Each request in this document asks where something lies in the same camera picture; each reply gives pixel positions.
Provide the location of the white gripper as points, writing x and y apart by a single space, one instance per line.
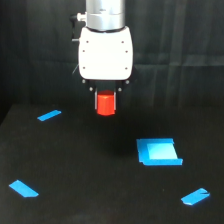
105 56

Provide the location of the blue tape strip far left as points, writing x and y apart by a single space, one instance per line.
49 115

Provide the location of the blue tape strip near right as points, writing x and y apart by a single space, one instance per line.
195 197

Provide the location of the red hexagonal block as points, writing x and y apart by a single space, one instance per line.
105 103

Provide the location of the blue tape strip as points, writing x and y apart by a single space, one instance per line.
195 197
23 189
49 115

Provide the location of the blue tape strip near left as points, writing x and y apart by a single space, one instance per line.
23 189

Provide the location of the blue tape square marker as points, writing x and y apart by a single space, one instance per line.
158 152

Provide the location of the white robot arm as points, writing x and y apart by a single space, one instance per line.
102 16

